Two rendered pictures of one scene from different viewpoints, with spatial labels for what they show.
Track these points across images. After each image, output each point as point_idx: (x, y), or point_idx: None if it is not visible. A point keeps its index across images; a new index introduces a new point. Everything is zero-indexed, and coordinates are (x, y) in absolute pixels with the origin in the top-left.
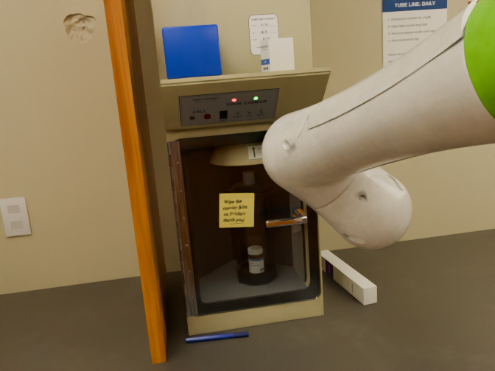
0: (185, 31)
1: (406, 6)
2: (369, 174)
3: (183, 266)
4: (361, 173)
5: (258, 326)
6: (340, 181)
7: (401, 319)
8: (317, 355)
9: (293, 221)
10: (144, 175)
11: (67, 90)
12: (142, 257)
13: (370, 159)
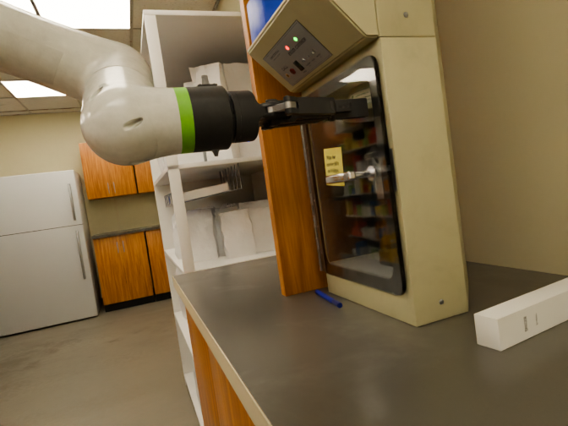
0: (251, 0)
1: None
2: (87, 85)
3: (314, 220)
4: (84, 86)
5: (363, 307)
6: (81, 96)
7: (455, 376)
8: (315, 340)
9: (339, 177)
10: (274, 133)
11: None
12: (269, 200)
13: None
